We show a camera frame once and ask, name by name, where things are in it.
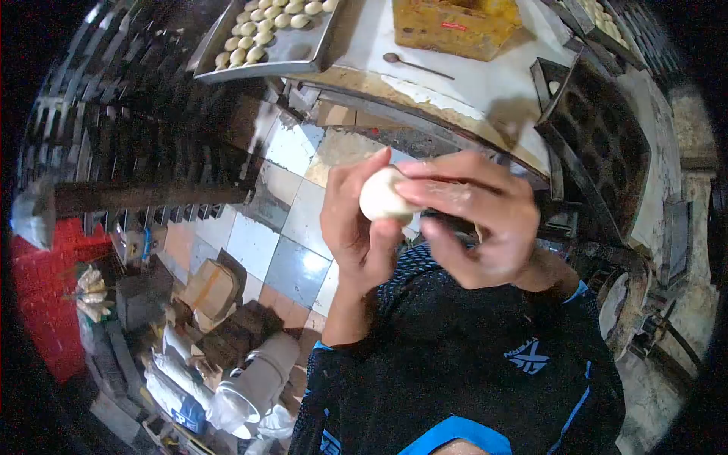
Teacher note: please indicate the person's left thumb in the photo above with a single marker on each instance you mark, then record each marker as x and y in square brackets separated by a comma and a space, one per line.
[390, 233]

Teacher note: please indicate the dark baking mould tray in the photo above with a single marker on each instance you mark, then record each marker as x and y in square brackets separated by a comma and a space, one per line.
[603, 142]

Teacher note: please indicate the white dough ball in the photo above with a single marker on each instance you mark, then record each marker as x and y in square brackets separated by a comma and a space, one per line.
[382, 196]

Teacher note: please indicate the rack of dark trays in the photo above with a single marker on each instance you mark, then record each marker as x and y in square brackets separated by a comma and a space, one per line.
[142, 131]

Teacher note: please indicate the person's left fingers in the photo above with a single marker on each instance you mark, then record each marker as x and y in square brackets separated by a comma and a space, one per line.
[357, 177]

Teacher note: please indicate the metal spoon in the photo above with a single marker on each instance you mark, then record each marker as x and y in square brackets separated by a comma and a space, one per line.
[415, 65]

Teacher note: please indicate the person's right hand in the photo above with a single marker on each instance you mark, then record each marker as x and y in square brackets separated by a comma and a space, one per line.
[483, 227]

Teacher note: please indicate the tray of pale dough pieces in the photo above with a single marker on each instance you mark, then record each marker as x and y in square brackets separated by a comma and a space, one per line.
[606, 23]

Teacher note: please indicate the round metal machine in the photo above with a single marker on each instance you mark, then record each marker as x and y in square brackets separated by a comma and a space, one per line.
[623, 301]

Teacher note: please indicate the yellow block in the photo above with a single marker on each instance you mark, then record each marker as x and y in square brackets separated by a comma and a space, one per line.
[455, 25]

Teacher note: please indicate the person's body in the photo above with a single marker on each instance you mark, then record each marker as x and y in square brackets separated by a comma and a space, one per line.
[455, 364]

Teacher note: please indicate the pile of shaped dough pieces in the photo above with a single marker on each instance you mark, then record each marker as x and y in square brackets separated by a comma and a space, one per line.
[256, 31]

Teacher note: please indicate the person's right fingers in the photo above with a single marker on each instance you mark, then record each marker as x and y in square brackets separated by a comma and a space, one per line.
[443, 182]

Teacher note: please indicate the person's right thumb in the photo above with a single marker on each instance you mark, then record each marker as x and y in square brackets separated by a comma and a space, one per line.
[446, 244]

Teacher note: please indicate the blue and white sack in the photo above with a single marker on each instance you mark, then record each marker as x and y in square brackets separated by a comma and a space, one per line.
[176, 401]

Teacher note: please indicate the brown cardboard box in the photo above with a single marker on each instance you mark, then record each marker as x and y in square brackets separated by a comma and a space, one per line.
[211, 289]

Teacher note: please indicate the stack of plastic cups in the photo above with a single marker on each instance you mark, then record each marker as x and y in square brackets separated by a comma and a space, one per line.
[256, 378]

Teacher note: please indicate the metal baking tray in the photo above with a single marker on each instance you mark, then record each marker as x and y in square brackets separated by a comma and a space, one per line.
[290, 54]

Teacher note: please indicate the person's left hand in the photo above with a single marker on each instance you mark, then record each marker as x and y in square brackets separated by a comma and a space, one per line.
[347, 233]

